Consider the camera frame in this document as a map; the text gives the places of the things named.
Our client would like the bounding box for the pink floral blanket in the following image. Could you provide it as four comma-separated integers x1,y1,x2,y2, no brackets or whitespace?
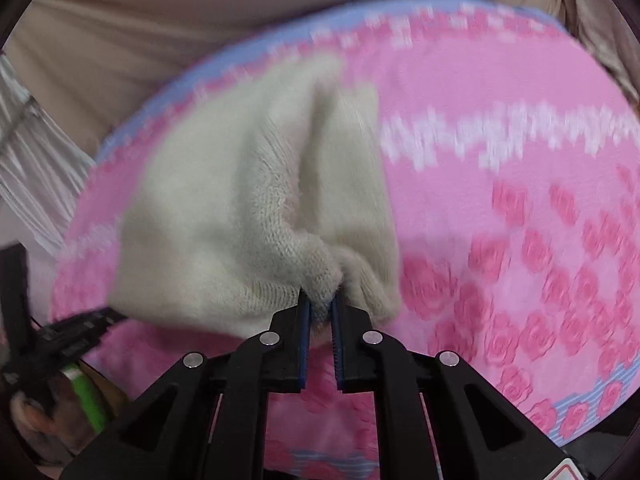
50,0,640,480

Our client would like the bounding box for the person's left hand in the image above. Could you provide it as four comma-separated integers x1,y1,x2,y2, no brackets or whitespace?
10,375,96,463

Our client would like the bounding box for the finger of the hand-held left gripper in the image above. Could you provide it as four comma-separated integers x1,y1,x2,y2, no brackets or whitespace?
0,247,28,361
40,309,127,358

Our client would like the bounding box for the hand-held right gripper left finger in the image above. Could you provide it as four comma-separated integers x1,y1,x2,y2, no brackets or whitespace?
60,290,313,480

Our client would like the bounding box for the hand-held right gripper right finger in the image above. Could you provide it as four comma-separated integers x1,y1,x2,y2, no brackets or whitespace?
330,292,586,480

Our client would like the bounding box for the beige sheet backdrop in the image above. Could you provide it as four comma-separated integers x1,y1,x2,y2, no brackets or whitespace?
5,0,640,146

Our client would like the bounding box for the cream sweater with black hearts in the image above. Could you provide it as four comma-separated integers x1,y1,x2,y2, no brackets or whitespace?
107,52,403,338

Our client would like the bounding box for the white pleated curtain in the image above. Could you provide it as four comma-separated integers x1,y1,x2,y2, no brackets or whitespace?
0,52,98,256

